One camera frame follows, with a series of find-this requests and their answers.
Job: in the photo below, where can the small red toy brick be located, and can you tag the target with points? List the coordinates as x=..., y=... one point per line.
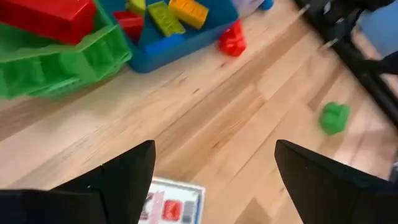
x=232, y=40

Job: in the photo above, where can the large red toy brick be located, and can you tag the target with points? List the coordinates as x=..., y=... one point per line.
x=46, y=18

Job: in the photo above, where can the blue print card deck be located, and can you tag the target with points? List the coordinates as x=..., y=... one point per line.
x=174, y=202

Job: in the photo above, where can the red sloped toy brick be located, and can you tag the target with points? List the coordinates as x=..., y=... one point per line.
x=130, y=25

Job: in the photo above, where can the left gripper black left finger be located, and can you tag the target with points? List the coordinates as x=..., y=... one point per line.
x=118, y=193

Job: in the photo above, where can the green slatted plastic basket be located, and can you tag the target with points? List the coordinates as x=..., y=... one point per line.
x=105, y=53

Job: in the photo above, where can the clear plastic bin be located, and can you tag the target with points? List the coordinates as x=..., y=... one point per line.
x=247, y=6

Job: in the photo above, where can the small green toy brick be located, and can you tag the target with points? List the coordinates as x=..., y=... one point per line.
x=334, y=118

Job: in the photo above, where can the yellow toy brick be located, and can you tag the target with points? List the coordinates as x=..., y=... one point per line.
x=189, y=12

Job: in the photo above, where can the blue plastic bin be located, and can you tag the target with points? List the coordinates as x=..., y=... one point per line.
x=186, y=40

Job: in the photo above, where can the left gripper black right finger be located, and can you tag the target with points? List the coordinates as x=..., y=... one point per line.
x=326, y=196

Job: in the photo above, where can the blue sloped toy brick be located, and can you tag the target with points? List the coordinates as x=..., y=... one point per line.
x=266, y=3

